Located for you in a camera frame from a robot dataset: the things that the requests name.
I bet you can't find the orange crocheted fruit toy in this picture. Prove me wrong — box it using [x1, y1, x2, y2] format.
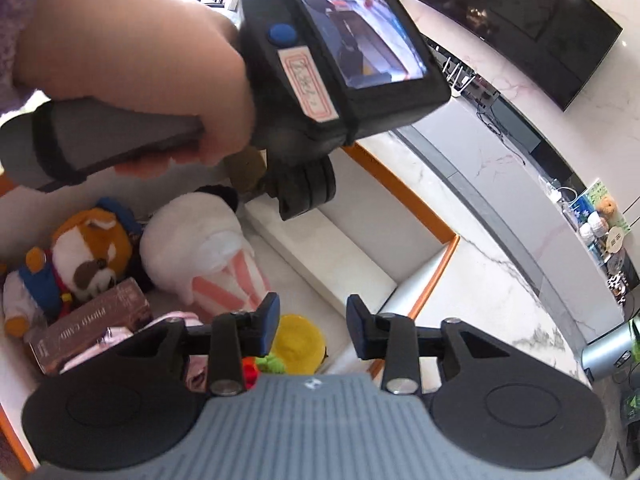
[242, 353, 286, 390]

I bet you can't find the pink cloth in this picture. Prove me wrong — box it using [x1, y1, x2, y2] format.
[60, 311, 212, 394]

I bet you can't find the yellow round lid toy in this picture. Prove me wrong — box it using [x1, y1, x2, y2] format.
[270, 314, 326, 376]

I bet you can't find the pink striped white plush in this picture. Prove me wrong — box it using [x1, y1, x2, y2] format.
[139, 185, 270, 316]

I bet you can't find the brown photo card box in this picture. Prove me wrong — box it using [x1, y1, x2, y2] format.
[29, 278, 152, 376]

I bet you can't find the orange fox plush blue outfit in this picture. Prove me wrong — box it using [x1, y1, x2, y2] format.
[1, 197, 143, 338]

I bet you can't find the person's left hand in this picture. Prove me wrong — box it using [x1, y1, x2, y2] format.
[13, 0, 255, 177]

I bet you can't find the white flat box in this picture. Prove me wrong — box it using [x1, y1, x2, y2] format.
[244, 195, 397, 314]

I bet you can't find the white marble tv console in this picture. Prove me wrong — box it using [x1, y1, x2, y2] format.
[395, 99, 624, 347]

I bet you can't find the orange rimmed white storage box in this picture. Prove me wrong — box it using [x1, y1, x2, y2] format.
[0, 142, 461, 476]

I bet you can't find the black wall television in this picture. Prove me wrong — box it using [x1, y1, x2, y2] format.
[419, 0, 623, 110]

